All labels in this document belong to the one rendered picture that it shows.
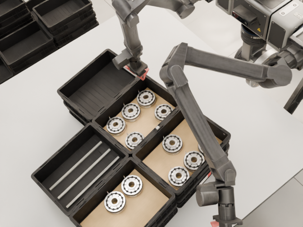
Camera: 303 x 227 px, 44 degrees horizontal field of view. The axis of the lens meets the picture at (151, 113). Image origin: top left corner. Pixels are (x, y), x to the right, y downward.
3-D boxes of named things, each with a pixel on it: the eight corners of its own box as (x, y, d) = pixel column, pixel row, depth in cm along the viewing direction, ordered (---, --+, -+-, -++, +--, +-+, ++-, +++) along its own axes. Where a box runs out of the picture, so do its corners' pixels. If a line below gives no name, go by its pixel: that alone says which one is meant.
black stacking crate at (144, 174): (134, 165, 188) (130, 156, 179) (178, 203, 175) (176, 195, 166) (75, 224, 176) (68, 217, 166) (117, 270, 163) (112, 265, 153)
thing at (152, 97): (145, 87, 208) (145, 86, 207) (158, 97, 203) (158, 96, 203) (133, 98, 205) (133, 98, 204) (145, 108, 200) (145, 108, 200)
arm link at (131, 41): (140, 12, 125) (121, -12, 126) (126, 22, 124) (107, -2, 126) (145, 54, 167) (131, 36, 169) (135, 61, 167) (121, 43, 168)
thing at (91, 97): (112, 61, 227) (107, 48, 217) (146, 85, 214) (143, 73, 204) (62, 102, 215) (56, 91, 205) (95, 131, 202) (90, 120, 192)
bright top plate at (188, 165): (193, 147, 185) (193, 147, 184) (208, 160, 180) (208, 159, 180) (179, 160, 182) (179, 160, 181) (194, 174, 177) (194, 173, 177)
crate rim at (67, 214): (91, 123, 194) (90, 120, 192) (131, 157, 180) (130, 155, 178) (30, 177, 181) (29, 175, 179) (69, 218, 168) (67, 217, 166)
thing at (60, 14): (88, 24, 342) (74, -16, 304) (105, 42, 327) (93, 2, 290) (51, 46, 333) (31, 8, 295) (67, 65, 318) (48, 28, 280)
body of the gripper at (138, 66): (139, 76, 177) (136, 66, 171) (124, 65, 182) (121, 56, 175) (148, 67, 179) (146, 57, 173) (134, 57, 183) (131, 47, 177)
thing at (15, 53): (51, 46, 333) (36, 18, 304) (67, 65, 318) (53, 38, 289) (11, 70, 323) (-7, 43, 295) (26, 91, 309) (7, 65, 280)
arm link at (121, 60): (143, 51, 163) (131, 36, 164) (121, 65, 160) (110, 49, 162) (141, 61, 174) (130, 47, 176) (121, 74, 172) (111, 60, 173)
